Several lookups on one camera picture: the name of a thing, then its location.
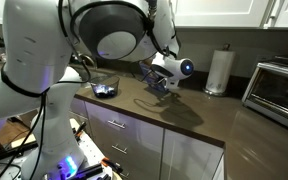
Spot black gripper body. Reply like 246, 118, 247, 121
152, 74, 169, 90

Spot blue snack box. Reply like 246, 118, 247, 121
138, 61, 167, 93

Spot blue white snack pouch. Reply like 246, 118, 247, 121
104, 85, 117, 98
92, 83, 109, 98

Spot white paper towel roll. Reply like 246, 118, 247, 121
203, 43, 237, 98

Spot grey lower drawer cabinet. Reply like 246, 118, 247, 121
69, 96, 226, 180

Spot chrome sink faucet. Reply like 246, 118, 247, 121
71, 53, 98, 69

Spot black orange bar clamp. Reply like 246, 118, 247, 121
73, 121, 89, 138
100, 156, 124, 175

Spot silver toaster oven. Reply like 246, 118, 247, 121
241, 54, 288, 136

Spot light wooden board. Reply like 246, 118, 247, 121
10, 117, 85, 149

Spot black wire mesh basket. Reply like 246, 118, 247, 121
89, 75, 121, 100

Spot silver drawer bar handle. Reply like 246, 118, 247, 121
111, 143, 129, 155
107, 119, 127, 130
118, 170, 131, 180

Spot white perforated base plate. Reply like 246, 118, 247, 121
0, 118, 117, 180

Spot white upper wall cabinets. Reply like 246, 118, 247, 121
0, 0, 288, 30

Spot black mounting bracket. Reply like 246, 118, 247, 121
75, 162, 106, 180

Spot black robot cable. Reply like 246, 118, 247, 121
0, 0, 178, 180

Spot silver wall cabinet handle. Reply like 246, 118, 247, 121
261, 0, 282, 28

